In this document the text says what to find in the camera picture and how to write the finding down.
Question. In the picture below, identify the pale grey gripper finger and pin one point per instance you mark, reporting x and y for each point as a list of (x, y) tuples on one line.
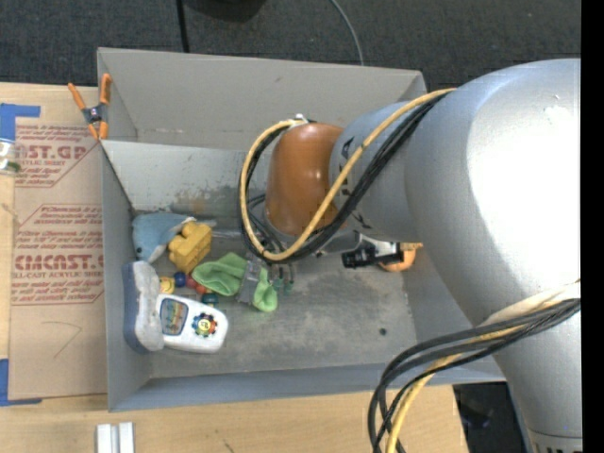
[(250, 283)]

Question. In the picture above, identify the green cloth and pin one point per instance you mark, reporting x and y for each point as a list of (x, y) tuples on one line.
[(219, 274)]

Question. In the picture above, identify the yellow toy block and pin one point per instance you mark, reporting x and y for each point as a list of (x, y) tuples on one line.
[(191, 248)]

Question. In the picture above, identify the colourful bead toy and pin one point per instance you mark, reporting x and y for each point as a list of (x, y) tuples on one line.
[(180, 280)]

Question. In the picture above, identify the white toy phone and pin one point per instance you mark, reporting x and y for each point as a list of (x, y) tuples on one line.
[(189, 323)]

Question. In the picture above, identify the grey metal bin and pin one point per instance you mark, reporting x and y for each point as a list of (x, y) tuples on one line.
[(330, 319)]

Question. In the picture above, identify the blue toy dolphin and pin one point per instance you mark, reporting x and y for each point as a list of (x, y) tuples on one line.
[(151, 234)]

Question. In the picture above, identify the brown cardboard board, red print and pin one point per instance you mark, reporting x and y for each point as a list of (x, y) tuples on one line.
[(56, 234)]

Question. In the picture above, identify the black cylinder on white bracket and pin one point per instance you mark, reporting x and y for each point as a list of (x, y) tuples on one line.
[(365, 256)]

